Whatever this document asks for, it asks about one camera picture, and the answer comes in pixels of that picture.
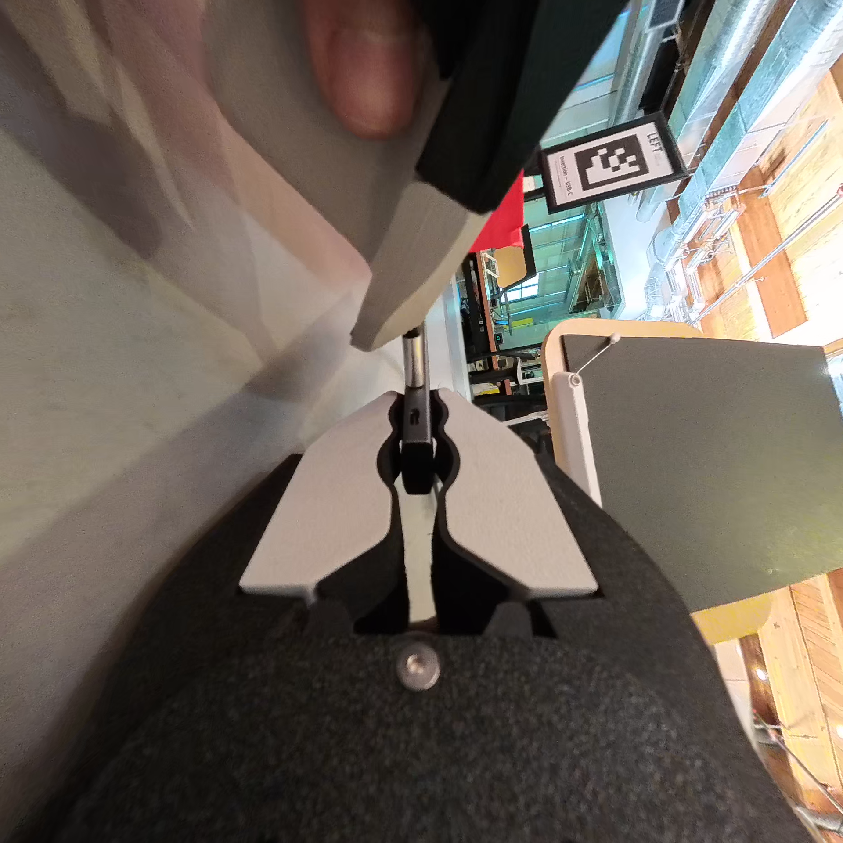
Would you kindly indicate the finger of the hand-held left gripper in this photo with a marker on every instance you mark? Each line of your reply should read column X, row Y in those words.
column 421, row 263

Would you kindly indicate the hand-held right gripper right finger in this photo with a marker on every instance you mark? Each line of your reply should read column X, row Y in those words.
column 507, row 507

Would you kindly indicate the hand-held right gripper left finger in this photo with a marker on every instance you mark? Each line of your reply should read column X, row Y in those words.
column 329, row 507

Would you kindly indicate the red plastic bin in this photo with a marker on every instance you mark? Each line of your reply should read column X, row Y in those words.
column 504, row 217

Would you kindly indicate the dark grey usb hub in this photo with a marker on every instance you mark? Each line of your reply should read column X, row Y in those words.
column 417, row 454

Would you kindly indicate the person's left hand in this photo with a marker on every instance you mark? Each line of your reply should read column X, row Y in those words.
column 362, row 72

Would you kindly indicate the white clamp bar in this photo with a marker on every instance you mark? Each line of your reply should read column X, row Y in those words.
column 579, row 434

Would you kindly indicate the framed marker sign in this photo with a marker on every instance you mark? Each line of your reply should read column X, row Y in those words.
column 609, row 161

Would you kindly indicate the wooden board with black panel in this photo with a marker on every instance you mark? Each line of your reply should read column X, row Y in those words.
column 691, row 461

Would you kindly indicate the silver insulated duct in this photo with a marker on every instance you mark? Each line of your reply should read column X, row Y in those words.
column 744, row 99

